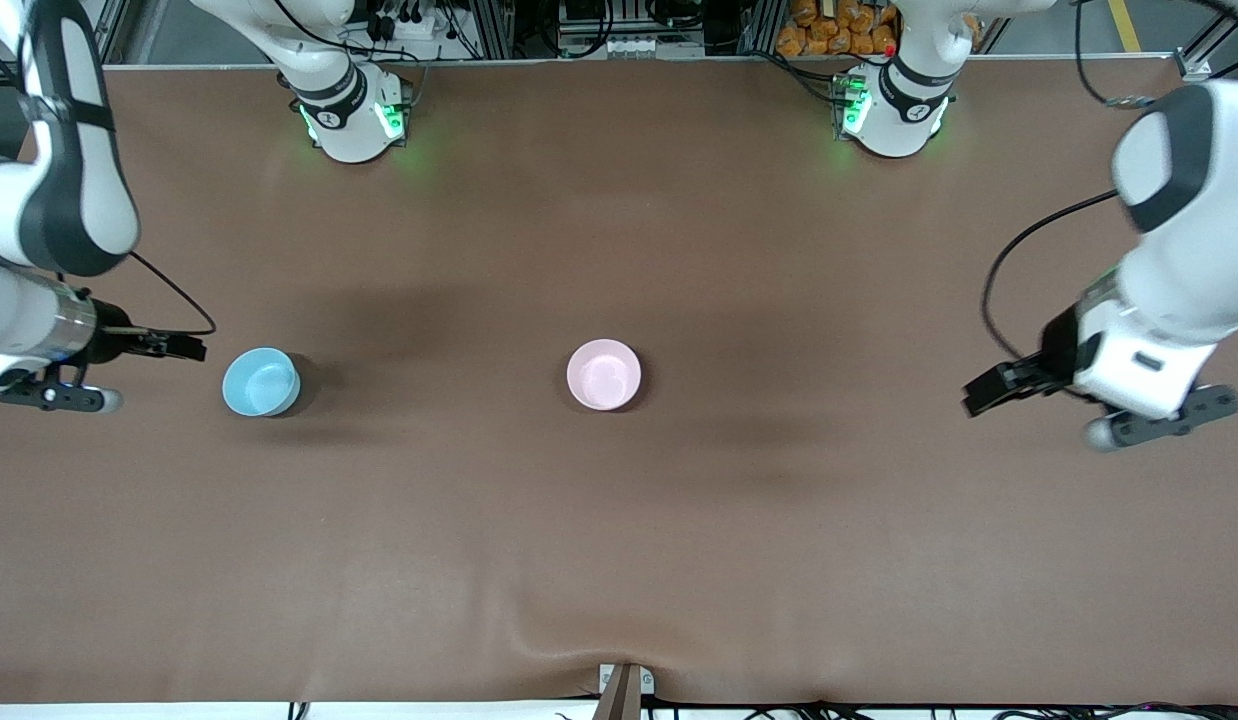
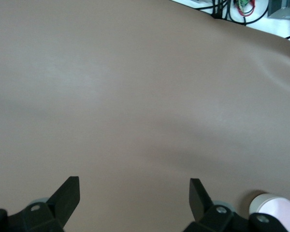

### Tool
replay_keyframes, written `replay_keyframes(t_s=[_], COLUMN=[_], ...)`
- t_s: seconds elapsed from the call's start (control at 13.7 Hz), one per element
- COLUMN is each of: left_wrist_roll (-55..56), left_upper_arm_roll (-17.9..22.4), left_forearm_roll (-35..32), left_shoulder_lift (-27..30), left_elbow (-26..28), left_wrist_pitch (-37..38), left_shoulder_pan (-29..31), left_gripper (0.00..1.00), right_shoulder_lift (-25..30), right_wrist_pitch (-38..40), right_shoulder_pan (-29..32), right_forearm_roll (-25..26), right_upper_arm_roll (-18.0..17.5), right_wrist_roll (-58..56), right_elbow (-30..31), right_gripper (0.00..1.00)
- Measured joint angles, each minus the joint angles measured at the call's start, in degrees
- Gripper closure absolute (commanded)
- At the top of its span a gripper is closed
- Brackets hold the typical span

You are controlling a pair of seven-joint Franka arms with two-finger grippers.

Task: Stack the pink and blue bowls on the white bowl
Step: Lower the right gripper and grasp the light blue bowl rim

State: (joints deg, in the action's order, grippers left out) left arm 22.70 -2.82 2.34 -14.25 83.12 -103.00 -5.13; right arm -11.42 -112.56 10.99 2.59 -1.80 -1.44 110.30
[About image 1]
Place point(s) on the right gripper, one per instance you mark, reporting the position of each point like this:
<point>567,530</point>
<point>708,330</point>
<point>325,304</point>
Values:
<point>112,335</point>

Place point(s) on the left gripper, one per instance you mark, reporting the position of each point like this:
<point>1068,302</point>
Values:
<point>1053,353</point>

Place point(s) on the light blue bowl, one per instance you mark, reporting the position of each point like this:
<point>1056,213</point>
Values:
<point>259,383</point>

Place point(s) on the light pink bowl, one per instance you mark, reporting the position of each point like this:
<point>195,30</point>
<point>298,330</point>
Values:
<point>604,375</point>

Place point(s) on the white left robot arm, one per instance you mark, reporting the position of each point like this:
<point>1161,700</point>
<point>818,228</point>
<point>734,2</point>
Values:
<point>1194,270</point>

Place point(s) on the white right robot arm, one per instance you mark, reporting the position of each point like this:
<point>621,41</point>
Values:
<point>69,150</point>

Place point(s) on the white power strip with plugs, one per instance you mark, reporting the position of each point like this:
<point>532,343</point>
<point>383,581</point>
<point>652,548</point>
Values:
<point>404,27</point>

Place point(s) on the orange snack packets pile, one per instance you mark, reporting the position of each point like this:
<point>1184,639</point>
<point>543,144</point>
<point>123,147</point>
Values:
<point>839,28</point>

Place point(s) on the brown table cover mat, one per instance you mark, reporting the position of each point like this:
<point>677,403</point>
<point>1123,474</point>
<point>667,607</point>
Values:
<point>619,560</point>

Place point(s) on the white socket strip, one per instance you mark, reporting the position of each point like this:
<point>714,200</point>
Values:
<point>629,46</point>

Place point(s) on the metal table corner bracket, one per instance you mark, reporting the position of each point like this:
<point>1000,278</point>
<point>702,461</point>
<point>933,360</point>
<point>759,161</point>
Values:
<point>1196,66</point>

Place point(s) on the aluminium frame post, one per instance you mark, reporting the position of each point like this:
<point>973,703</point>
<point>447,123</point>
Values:
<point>494,28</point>
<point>761,25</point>

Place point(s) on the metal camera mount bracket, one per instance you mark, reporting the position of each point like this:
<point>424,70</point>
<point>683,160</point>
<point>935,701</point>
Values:
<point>622,692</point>

